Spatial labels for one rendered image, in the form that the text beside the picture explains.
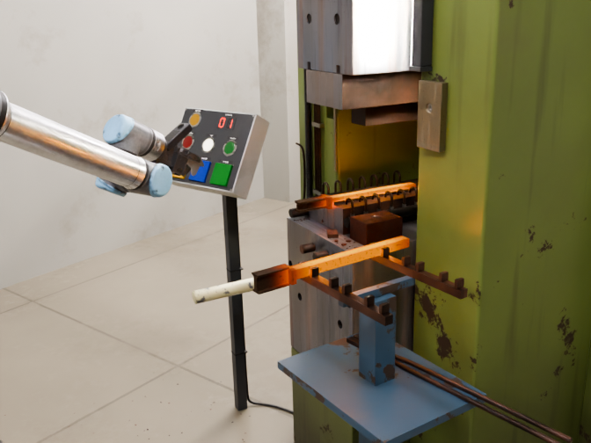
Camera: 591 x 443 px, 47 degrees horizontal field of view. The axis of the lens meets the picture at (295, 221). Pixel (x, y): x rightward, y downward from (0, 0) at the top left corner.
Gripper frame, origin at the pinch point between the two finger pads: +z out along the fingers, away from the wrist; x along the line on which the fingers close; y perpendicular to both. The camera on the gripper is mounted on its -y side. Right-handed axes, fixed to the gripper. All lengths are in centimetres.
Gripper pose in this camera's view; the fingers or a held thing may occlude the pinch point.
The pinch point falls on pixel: (200, 162)
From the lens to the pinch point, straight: 220.0
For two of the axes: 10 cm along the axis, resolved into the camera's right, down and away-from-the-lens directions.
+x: 8.0, 1.6, -5.8
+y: -2.8, 9.5, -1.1
